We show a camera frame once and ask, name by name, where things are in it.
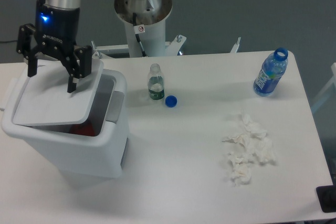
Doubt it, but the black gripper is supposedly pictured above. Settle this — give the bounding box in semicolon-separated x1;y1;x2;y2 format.
16;0;92;93

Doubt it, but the white trash can lid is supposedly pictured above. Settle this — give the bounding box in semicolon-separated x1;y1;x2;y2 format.
13;59;103;126

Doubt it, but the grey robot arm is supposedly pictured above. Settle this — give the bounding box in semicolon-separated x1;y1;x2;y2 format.
16;0;162;93

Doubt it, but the red item inside can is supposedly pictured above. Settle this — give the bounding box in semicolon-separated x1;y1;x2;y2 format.
69;121;96;136

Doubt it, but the white trash can body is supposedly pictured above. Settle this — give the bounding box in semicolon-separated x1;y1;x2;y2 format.
1;65;129;178

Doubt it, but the blue bottle cap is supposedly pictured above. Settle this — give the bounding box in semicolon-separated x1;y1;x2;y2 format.
165;95;177;108

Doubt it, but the clear green-label bottle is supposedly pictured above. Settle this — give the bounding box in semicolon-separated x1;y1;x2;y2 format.
148;63;164;100

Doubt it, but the crumpled white tissue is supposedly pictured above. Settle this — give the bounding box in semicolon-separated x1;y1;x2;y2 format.
222;110;277;186

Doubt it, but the blue plastic drink bottle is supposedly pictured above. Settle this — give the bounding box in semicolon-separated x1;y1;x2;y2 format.
253;47;288;97

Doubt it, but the black device at edge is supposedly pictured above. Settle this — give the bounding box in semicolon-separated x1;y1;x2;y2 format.
316;185;335;213

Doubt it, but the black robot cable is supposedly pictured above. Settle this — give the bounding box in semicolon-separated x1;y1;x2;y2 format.
132;12;148;57

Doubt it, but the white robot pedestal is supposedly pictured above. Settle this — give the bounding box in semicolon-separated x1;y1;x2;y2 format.
92;0;186;59

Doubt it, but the white table bracket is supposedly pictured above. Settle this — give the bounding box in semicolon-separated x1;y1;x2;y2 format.
230;37;241;54

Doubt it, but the white frame at right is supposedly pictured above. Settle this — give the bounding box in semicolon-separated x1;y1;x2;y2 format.
310;62;335;114

